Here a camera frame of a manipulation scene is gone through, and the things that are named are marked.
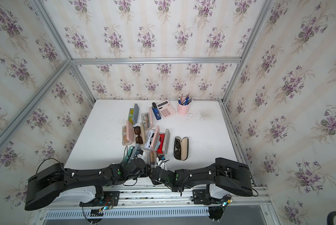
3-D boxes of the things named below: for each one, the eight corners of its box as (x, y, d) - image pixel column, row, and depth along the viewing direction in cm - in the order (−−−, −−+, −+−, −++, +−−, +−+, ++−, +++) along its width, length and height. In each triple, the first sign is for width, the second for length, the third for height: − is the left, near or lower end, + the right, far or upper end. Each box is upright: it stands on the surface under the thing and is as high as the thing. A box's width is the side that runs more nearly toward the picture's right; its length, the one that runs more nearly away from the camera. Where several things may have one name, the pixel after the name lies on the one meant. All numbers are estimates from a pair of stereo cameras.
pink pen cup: (180, 116, 110) (181, 107, 103) (175, 109, 115) (176, 100, 107) (191, 112, 113) (193, 103, 106) (186, 105, 118) (188, 96, 110)
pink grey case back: (143, 130, 103) (142, 125, 97) (142, 113, 113) (141, 108, 108) (153, 129, 104) (152, 124, 98) (151, 112, 114) (150, 106, 109)
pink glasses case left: (124, 146, 94) (122, 141, 88) (124, 124, 106) (122, 118, 100) (134, 144, 95) (132, 139, 89) (133, 123, 107) (131, 117, 101)
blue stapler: (156, 120, 109) (156, 116, 105) (151, 107, 118) (150, 103, 114) (161, 119, 110) (160, 115, 106) (155, 105, 119) (155, 102, 115)
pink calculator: (164, 119, 109) (164, 116, 107) (157, 106, 118) (156, 103, 116) (176, 114, 112) (177, 112, 110) (168, 102, 121) (168, 100, 119)
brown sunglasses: (136, 145, 94) (136, 143, 93) (133, 128, 103) (133, 126, 102) (143, 143, 95) (143, 141, 94) (140, 126, 104) (139, 125, 102)
